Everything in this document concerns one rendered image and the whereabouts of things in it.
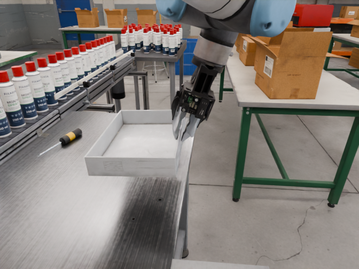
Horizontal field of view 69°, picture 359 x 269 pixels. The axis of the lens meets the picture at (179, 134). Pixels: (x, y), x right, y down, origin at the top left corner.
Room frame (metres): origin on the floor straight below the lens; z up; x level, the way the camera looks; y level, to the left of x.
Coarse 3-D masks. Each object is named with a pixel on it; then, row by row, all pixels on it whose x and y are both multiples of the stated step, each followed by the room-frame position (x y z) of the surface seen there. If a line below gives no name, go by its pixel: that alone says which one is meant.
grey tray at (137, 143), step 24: (120, 120) 0.72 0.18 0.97; (144, 120) 0.74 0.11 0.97; (168, 120) 0.73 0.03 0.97; (96, 144) 0.54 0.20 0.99; (120, 144) 0.61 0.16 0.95; (144, 144) 0.61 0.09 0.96; (168, 144) 0.60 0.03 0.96; (96, 168) 0.48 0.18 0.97; (120, 168) 0.47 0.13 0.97; (144, 168) 0.47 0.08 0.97; (168, 168) 0.46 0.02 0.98
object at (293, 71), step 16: (288, 32) 1.43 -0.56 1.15; (304, 32) 1.43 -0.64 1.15; (320, 32) 1.43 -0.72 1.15; (272, 48) 1.79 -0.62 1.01; (288, 48) 1.44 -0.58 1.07; (304, 48) 1.44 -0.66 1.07; (320, 48) 1.44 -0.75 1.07; (272, 64) 1.50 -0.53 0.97; (288, 64) 1.45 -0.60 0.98; (304, 64) 1.45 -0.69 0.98; (320, 64) 1.45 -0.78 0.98; (256, 80) 1.75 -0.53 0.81; (272, 80) 1.45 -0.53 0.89; (288, 80) 1.45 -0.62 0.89; (304, 80) 1.45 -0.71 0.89; (272, 96) 1.45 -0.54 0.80; (288, 96) 1.45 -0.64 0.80; (304, 96) 1.45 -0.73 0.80
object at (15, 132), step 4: (48, 112) 1.01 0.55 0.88; (40, 116) 0.97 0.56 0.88; (44, 116) 0.97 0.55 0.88; (32, 120) 0.93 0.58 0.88; (36, 120) 0.93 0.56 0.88; (28, 124) 0.89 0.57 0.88; (32, 124) 0.89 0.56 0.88; (20, 128) 0.86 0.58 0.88; (24, 128) 0.86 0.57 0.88; (12, 132) 0.82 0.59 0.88; (16, 132) 0.82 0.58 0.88; (20, 132) 0.83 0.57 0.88; (12, 136) 0.80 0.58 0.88; (0, 140) 0.77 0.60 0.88; (4, 140) 0.77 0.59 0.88; (8, 140) 0.77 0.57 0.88; (0, 144) 0.74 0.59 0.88
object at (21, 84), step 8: (16, 72) 0.93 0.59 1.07; (16, 80) 0.93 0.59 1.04; (24, 80) 0.94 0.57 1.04; (16, 88) 0.93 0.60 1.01; (24, 88) 0.93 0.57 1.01; (24, 96) 0.93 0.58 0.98; (32, 96) 0.96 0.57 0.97; (24, 104) 0.93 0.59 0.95; (32, 104) 0.94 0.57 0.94; (24, 112) 0.93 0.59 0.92; (32, 112) 0.94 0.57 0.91
